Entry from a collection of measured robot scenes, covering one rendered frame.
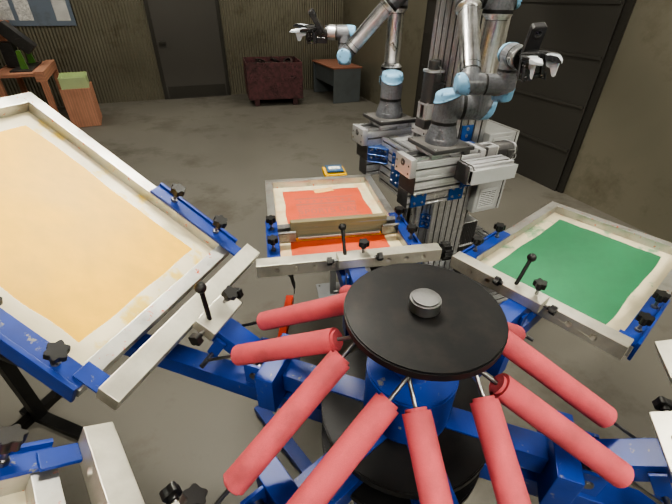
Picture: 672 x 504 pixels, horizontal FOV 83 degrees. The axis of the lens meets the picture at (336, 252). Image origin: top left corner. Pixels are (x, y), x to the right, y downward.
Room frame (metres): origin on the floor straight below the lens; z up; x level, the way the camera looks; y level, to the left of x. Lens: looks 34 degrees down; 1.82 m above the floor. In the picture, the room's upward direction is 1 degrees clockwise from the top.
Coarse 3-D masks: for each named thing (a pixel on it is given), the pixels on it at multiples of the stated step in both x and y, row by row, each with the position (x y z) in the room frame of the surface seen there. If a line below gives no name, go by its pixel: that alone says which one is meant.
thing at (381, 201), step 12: (276, 180) 1.91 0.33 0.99; (288, 180) 1.91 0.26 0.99; (300, 180) 1.92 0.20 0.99; (312, 180) 1.93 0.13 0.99; (324, 180) 1.94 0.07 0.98; (336, 180) 1.95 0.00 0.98; (348, 180) 1.96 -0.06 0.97; (360, 180) 1.98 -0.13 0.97; (372, 180) 1.94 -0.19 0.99; (372, 192) 1.82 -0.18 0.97; (384, 204) 1.65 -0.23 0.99
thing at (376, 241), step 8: (328, 192) 1.85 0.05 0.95; (336, 192) 1.85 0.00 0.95; (344, 192) 1.85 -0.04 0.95; (352, 192) 1.85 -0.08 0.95; (360, 192) 1.85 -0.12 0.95; (360, 200) 1.76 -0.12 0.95; (360, 208) 1.67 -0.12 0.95; (368, 208) 1.67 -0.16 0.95; (352, 240) 1.37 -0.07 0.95; (368, 240) 1.38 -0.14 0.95; (376, 240) 1.38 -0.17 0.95; (384, 240) 1.38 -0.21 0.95; (352, 248) 1.31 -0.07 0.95; (360, 248) 1.31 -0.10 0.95; (368, 248) 1.31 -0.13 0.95
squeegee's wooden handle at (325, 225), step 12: (336, 216) 1.39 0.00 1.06; (348, 216) 1.39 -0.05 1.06; (360, 216) 1.39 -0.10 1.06; (372, 216) 1.40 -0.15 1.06; (384, 216) 1.41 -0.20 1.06; (300, 228) 1.34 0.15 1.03; (312, 228) 1.35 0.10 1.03; (324, 228) 1.36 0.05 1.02; (336, 228) 1.37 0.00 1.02; (348, 228) 1.38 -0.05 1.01; (360, 228) 1.39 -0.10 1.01; (372, 228) 1.40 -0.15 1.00
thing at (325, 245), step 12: (288, 192) 1.84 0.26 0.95; (300, 192) 1.84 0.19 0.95; (312, 192) 1.84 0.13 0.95; (288, 204) 1.70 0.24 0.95; (288, 216) 1.58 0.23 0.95; (312, 240) 1.37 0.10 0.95; (324, 240) 1.37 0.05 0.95; (336, 240) 1.37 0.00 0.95; (300, 252) 1.27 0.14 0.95; (312, 252) 1.28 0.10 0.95; (324, 252) 1.28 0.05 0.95
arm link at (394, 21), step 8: (400, 8) 2.32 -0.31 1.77; (392, 16) 2.34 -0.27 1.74; (400, 16) 2.34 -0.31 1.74; (392, 24) 2.34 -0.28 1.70; (400, 24) 2.34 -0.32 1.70; (392, 32) 2.33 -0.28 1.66; (400, 32) 2.34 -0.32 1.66; (392, 40) 2.33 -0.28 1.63; (400, 40) 2.35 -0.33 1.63; (392, 48) 2.33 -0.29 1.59; (400, 48) 2.36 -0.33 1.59; (384, 56) 2.38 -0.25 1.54; (392, 56) 2.33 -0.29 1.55; (384, 64) 2.35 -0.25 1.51; (392, 64) 2.33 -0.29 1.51
